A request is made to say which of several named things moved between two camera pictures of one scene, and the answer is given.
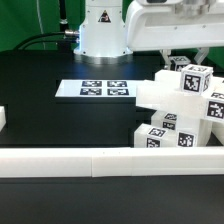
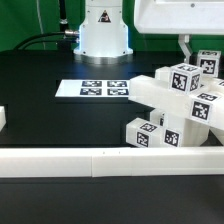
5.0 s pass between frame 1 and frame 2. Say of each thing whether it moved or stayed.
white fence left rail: stayed
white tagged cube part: moved
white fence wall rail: stayed
